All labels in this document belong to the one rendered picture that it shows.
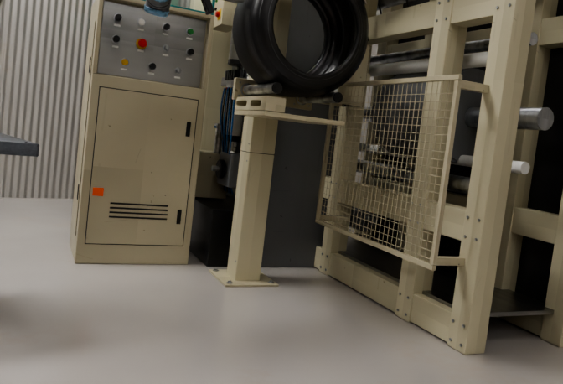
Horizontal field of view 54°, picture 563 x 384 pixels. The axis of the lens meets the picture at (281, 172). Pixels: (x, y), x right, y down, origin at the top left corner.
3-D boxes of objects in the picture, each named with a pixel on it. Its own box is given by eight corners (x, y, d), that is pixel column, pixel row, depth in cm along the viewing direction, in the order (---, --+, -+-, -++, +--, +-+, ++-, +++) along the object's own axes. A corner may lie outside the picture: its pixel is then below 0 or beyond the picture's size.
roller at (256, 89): (241, 94, 249) (242, 84, 249) (250, 96, 251) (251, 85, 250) (271, 92, 217) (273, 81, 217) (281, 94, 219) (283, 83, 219)
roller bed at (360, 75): (317, 103, 282) (324, 44, 280) (342, 106, 288) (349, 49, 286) (337, 102, 264) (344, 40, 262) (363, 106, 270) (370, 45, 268)
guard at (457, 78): (314, 222, 277) (332, 83, 273) (317, 222, 278) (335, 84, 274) (431, 270, 196) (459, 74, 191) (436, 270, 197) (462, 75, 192)
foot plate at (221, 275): (208, 271, 275) (209, 267, 275) (257, 271, 286) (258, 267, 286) (224, 287, 251) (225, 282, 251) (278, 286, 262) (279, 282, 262)
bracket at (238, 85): (231, 99, 250) (234, 77, 249) (308, 110, 266) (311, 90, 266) (234, 99, 247) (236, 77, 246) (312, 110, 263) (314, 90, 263)
